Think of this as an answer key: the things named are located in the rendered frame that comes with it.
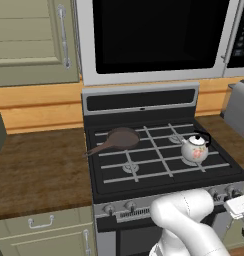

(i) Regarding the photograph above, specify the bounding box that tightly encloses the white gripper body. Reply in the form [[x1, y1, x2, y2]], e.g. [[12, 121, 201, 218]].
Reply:
[[223, 192, 244, 220]]

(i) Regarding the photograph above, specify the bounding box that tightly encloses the silver stove knob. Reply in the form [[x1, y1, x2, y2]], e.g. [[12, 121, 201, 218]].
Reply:
[[226, 184, 244, 198], [207, 187, 220, 200], [103, 203, 116, 216], [124, 200, 138, 213]]

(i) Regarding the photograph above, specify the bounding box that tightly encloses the white floral kettle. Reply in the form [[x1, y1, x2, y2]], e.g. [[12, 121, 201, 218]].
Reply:
[[180, 130, 213, 165]]

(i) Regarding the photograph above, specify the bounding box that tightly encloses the black and silver stove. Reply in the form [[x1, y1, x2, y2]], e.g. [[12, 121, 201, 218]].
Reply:
[[80, 82, 244, 256]]

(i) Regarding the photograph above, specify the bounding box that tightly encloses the green base cupboard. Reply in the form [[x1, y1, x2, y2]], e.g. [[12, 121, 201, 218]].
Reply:
[[222, 217, 244, 250]]

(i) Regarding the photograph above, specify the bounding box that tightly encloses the silver toaster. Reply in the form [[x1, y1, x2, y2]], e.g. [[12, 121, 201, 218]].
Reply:
[[222, 79, 244, 142]]

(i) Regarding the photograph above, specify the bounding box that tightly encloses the oven door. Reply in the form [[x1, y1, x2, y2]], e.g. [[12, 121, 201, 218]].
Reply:
[[95, 215, 230, 256]]

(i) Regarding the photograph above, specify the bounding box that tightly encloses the brown frying pan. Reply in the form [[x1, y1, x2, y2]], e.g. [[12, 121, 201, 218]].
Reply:
[[84, 126, 141, 158]]

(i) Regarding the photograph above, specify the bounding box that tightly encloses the green drawer front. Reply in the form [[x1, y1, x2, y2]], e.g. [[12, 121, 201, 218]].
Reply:
[[0, 205, 95, 240]]

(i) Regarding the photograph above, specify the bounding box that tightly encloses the silver microwave oven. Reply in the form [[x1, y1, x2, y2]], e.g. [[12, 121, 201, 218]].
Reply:
[[75, 0, 244, 87]]

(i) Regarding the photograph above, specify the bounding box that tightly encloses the green base cupboard door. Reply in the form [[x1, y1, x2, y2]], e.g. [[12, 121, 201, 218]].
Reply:
[[0, 229, 96, 256]]

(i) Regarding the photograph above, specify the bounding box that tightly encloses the silver base cupboard handle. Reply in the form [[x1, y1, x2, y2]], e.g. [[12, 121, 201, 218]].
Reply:
[[81, 228, 93, 256]]

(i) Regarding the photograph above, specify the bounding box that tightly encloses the silver microwave handle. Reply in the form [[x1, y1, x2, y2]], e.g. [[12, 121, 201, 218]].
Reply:
[[221, 0, 244, 65]]

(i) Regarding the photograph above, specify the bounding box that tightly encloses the silver drawer handle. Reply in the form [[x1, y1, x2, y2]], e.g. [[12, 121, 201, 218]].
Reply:
[[27, 214, 56, 230]]

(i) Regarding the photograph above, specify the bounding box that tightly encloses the silver wall cupboard handle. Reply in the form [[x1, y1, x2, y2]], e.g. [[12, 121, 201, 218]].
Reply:
[[56, 4, 73, 70]]

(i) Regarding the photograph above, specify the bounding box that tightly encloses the green wall cupboard door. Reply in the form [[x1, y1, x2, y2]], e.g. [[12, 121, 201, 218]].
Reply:
[[0, 0, 81, 88]]

